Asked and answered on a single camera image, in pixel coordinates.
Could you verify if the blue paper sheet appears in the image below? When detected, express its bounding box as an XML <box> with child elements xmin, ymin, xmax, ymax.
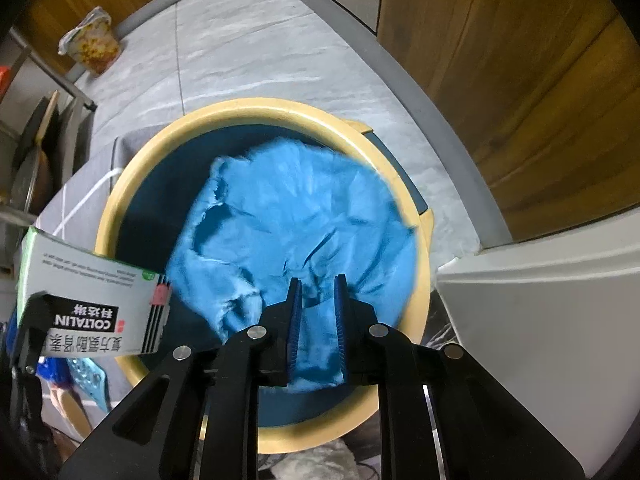
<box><xmin>166</xmin><ymin>139</ymin><xmax>418</xmax><ymax>392</ymax></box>

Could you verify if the green white medicine box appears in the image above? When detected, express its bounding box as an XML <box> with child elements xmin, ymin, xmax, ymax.
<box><xmin>16</xmin><ymin>228</ymin><xmax>171</xmax><ymax>358</ymax></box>

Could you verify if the yellow rimmed blue trash bin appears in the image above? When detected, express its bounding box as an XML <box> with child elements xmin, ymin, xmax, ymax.
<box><xmin>96</xmin><ymin>98</ymin><xmax>435</xmax><ymax>454</ymax></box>

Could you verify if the grey checked floor mat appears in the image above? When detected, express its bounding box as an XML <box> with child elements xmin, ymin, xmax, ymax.
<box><xmin>35</xmin><ymin>124</ymin><xmax>166</xmax><ymax>250</ymax></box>

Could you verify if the steel pot lid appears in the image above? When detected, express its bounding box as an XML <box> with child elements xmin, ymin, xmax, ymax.
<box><xmin>10</xmin><ymin>145</ymin><xmax>54</xmax><ymax>216</ymax></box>

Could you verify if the metal storage rack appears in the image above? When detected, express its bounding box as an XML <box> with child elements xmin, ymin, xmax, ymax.
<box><xmin>0</xmin><ymin>24</ymin><xmax>99</xmax><ymax>271</ymax></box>

